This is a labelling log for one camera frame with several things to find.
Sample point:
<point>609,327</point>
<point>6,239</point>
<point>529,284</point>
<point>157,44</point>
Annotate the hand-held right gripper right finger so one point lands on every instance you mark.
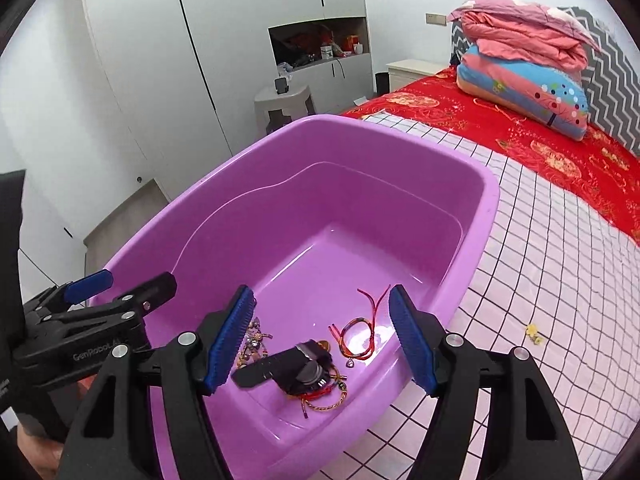
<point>412,340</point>

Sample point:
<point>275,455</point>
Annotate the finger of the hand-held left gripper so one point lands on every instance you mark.
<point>90,282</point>
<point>155,290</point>

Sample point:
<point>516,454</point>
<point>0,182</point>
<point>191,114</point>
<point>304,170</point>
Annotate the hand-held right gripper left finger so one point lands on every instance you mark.
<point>230,340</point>

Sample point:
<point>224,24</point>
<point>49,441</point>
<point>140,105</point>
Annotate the black wrist watch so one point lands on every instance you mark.
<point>300,365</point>

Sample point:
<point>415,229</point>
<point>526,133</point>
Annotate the purple plastic basin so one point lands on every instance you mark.
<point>350,185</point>

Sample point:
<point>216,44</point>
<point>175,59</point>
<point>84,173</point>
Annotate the person's left hand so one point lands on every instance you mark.
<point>42,457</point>

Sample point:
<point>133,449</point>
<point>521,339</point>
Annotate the small yellow charm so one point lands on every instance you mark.
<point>534,334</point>

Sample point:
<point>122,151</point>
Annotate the white checked bed sheet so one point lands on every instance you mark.
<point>550,260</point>

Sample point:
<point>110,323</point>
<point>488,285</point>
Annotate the grey plastic stool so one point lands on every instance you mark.
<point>285,107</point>

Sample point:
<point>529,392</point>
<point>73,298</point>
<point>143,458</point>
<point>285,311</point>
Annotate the red patterned bedspread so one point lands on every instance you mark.
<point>500,120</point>

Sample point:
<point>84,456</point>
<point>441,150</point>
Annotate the small black device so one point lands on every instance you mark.
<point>281,86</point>

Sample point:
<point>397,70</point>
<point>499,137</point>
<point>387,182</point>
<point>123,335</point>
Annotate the black cylindrical bin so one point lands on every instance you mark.
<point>382,84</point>

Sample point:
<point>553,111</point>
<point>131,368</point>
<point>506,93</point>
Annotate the white wardrobe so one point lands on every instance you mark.
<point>225,35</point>

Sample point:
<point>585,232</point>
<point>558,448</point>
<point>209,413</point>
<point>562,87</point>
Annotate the white nightstand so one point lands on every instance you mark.
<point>412,72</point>

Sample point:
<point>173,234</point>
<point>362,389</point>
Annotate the colourful folded blankets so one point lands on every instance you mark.
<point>520,85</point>

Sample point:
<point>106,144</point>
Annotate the white cup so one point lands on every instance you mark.
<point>327,53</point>

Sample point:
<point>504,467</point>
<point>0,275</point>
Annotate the red box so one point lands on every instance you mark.
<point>351,43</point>

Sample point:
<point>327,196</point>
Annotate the folded pink quilt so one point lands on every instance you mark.
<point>515,30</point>

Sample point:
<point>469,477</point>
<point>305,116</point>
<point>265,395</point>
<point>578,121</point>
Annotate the wall socket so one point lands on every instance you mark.
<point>435,18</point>

